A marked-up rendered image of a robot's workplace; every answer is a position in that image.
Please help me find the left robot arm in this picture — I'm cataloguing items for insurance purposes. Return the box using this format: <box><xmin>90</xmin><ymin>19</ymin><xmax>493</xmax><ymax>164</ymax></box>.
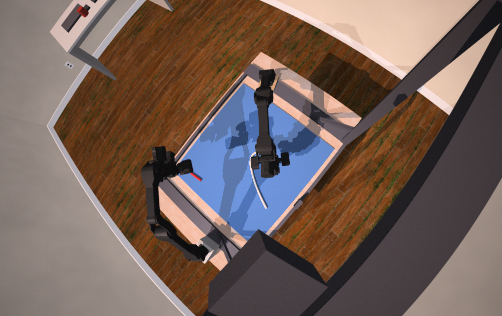
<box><xmin>141</xmin><ymin>146</ymin><xmax>209</xmax><ymax>262</ymax></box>

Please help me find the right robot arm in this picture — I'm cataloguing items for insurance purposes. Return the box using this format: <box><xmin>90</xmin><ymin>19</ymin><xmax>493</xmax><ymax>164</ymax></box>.
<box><xmin>254</xmin><ymin>69</ymin><xmax>280</xmax><ymax>178</ymax></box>

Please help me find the blue work mat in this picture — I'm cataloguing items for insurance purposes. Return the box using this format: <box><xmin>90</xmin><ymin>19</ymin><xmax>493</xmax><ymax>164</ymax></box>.
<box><xmin>178</xmin><ymin>84</ymin><xmax>334</xmax><ymax>241</ymax></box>

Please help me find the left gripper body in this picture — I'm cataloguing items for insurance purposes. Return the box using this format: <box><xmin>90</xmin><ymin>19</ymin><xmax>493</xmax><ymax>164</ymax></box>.
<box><xmin>163</xmin><ymin>159</ymin><xmax>193</xmax><ymax>180</ymax></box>

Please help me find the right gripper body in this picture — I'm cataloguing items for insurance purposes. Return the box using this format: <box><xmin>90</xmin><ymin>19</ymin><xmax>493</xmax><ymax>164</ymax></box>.
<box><xmin>250</xmin><ymin>152</ymin><xmax>290</xmax><ymax>170</ymax></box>

